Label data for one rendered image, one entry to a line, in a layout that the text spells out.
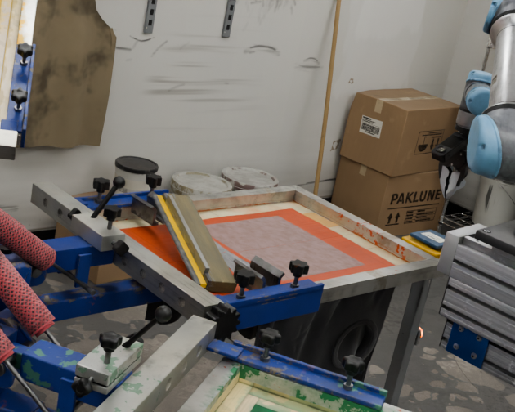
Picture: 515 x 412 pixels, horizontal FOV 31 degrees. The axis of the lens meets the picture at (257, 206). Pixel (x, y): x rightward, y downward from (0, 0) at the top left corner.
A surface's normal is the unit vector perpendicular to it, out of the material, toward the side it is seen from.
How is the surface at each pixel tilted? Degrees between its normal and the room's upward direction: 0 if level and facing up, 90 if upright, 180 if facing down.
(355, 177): 90
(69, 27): 90
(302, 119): 90
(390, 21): 90
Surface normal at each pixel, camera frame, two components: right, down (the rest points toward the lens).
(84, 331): 0.19, -0.93
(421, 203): 0.63, 0.37
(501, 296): -0.68, 0.11
